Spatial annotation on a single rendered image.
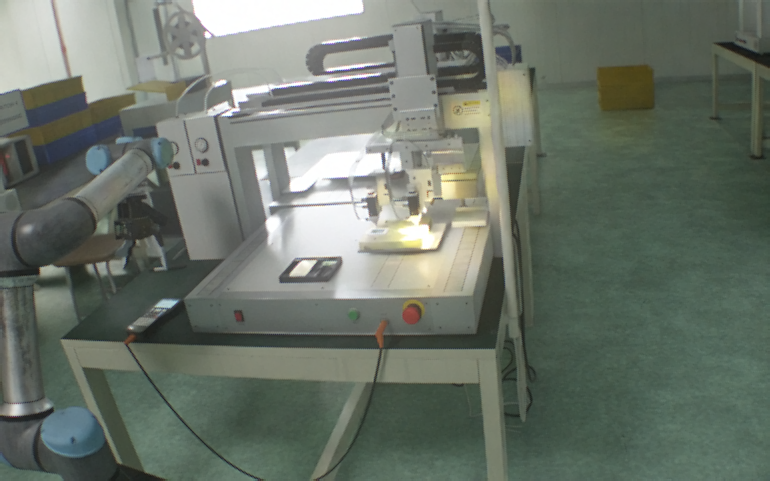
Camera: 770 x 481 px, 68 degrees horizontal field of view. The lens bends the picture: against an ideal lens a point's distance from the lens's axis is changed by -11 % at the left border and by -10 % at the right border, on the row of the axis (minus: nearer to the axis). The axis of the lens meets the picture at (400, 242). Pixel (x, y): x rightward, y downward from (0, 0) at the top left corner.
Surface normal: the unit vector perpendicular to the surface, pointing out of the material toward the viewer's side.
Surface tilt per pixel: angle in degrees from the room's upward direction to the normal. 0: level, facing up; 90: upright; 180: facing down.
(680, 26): 90
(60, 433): 8
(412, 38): 90
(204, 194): 90
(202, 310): 90
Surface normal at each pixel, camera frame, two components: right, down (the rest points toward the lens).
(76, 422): 0.00, -0.92
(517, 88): -0.22, 0.40
